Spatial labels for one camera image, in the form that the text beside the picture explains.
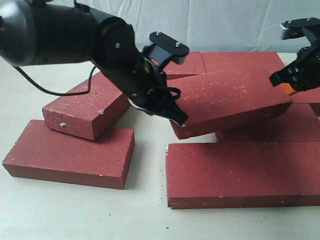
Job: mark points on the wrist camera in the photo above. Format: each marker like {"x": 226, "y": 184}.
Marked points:
{"x": 299, "y": 28}
{"x": 164, "y": 49}

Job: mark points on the red brick third row right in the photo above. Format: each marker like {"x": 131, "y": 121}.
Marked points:
{"x": 298, "y": 124}

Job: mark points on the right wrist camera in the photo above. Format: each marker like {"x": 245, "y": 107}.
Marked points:
{"x": 299, "y": 28}

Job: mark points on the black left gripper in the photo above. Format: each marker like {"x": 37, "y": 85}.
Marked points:
{"x": 138, "y": 78}

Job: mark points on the white fabric backdrop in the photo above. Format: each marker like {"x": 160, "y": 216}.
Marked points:
{"x": 211, "y": 25}

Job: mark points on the red brick right second row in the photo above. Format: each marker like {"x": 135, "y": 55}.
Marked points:
{"x": 311, "y": 97}

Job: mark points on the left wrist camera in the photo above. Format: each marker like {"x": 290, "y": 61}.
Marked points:
{"x": 164, "y": 49}

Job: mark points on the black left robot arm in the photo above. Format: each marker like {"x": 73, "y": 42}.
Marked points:
{"x": 38, "y": 32}

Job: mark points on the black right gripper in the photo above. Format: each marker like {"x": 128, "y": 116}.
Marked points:
{"x": 302, "y": 74}

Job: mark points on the red brick with metal studs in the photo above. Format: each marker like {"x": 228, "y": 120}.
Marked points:
{"x": 86, "y": 116}

